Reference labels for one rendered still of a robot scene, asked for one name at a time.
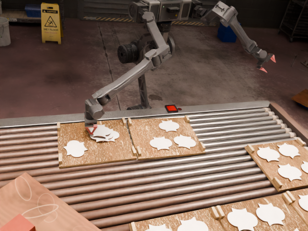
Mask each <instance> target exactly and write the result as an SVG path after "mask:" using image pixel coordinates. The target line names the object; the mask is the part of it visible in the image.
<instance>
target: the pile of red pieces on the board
mask: <svg viewBox="0 0 308 231"><path fill-rule="evenodd" d="M0 231H36V229H35V226H34V225H33V224H32V223H31V222H30V221H28V220H27V219H26V218H25V217H23V216H22V215H21V214H18V215H17V216H16V217H14V218H13V219H12V220H10V221H9V222H8V223H6V224H5V225H4V226H3V227H1V228H0Z"/></svg>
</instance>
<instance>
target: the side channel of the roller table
mask: <svg viewBox="0 0 308 231"><path fill-rule="evenodd" d="M268 108H270V109H271V112H272V111H273V112H274V113H275V116H278V117H279V120H282V121H283V124H287V128H291V130H292V132H295V133H296V135H297V136H296V137H300V138H301V140H302V141H303V142H305V143H306V147H308V132H307V131H306V130H305V129H304V128H303V127H302V126H301V125H299V124H298V123H297V122H296V121H295V120H294V119H293V118H292V117H291V116H290V115H288V114H287V113H286V112H285V111H284V110H283V109H282V108H281V107H280V106H279V105H278V104H277V103H270V104H269V106H268Z"/></svg>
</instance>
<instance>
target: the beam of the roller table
mask: <svg viewBox="0 0 308 231"><path fill-rule="evenodd" d="M269 104H270V102H269V101H268V100H266V101H253V102H239V103H226V104H206V105H193V106H180V107H177V109H178V108H181V109H182V110H178V112H177V113H168V112H167V110H166V108H153V109H139V110H120V111H107V112H105V114H103V116H102V117H101V118H100V119H98V120H97V121H110V120H122V118H123V117H124V118H125V119H128V118H131V119H134V118H145V117H157V116H174V115H185V114H197V113H209V112H221V111H233V110H249V109H261V108H268V106H269ZM57 122H60V124H67V123H80V122H85V120H84V113H80V114H66V115H47V116H34V117H20V118H7V119H0V129H6V128H18V127H34V126H46V125H57Z"/></svg>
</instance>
